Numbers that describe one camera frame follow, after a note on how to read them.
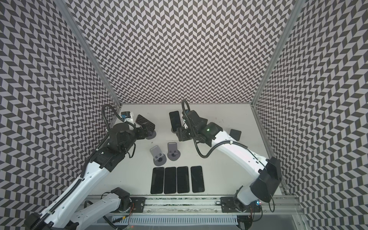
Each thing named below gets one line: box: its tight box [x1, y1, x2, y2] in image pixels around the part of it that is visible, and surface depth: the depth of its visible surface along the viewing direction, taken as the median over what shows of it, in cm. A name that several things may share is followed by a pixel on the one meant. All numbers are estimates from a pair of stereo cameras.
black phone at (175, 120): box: [168, 110, 182, 132], surface depth 98 cm
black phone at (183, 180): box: [176, 166, 190, 194], surface depth 81 cm
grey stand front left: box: [149, 145, 167, 167], surface depth 85 cm
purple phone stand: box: [163, 166, 177, 195], surface depth 82 cm
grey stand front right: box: [167, 141, 181, 161], surface depth 87 cm
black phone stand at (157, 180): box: [150, 167, 165, 195], surface depth 81 cm
